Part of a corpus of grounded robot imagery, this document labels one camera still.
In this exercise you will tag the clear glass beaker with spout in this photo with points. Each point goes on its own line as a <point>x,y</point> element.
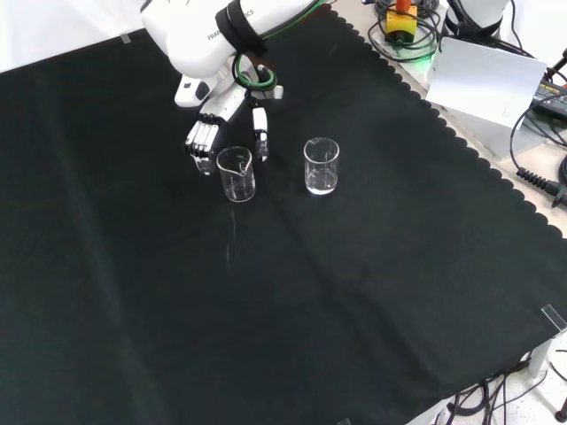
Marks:
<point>237,177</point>

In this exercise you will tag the clear tape strip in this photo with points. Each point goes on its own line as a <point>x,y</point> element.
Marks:
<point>126,39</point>
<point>344,422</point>
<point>553,318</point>

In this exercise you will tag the yellow stop button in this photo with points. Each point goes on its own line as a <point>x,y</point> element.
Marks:
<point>401,24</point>

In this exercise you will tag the black bench cloth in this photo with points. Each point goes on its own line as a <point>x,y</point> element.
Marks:
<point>177,288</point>

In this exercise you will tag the thin glass rod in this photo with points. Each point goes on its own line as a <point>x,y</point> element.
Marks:
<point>230,239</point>

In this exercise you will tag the clear glass beaker with water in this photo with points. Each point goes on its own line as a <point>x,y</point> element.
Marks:
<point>321,170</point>

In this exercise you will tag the pale board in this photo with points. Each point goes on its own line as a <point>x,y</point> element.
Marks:
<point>483,82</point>

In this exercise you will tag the black power adapter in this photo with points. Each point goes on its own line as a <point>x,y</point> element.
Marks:
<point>551,95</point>

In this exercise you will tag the grey metal base plate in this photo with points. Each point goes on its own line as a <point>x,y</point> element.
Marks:
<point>496,139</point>

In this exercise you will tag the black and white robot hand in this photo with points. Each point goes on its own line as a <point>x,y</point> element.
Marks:
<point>221,106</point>

